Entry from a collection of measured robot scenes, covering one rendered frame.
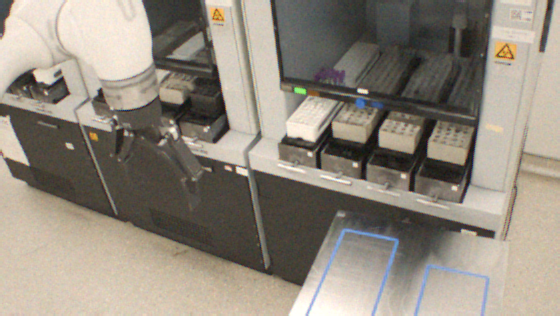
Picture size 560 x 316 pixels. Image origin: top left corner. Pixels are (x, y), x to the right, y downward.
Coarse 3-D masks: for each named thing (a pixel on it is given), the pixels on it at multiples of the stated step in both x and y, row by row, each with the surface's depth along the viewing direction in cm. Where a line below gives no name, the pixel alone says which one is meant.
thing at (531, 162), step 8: (528, 152) 263; (528, 160) 266; (536, 160) 263; (544, 160) 261; (552, 160) 259; (520, 168) 269; (528, 168) 267; (536, 168) 265; (544, 168) 263; (552, 168) 261; (552, 176) 261
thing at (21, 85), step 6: (18, 78) 234; (24, 78) 236; (12, 84) 234; (18, 84) 231; (24, 84) 230; (30, 84) 230; (12, 90) 237; (18, 90) 234; (24, 90) 231; (30, 90) 231; (18, 96) 233; (24, 96) 235; (30, 96) 232
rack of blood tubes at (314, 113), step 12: (300, 108) 177; (312, 108) 177; (324, 108) 175; (336, 108) 181; (288, 120) 172; (300, 120) 171; (312, 120) 170; (324, 120) 180; (288, 132) 173; (300, 132) 170; (312, 132) 168
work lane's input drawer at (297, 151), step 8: (344, 104) 185; (328, 128) 176; (320, 136) 171; (328, 136) 174; (280, 144) 172; (288, 144) 172; (296, 144) 170; (304, 144) 169; (312, 144) 168; (320, 144) 170; (280, 152) 175; (288, 152) 173; (296, 152) 171; (304, 152) 169; (312, 152) 168; (320, 152) 171; (280, 160) 177; (288, 160) 175; (296, 160) 173; (304, 160) 171; (312, 160) 170; (288, 168) 171; (296, 168) 170
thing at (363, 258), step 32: (352, 224) 139; (384, 224) 137; (320, 256) 131; (352, 256) 130; (384, 256) 129; (416, 256) 127; (448, 256) 126; (480, 256) 125; (320, 288) 123; (352, 288) 122; (384, 288) 121; (416, 288) 120; (448, 288) 119; (480, 288) 118
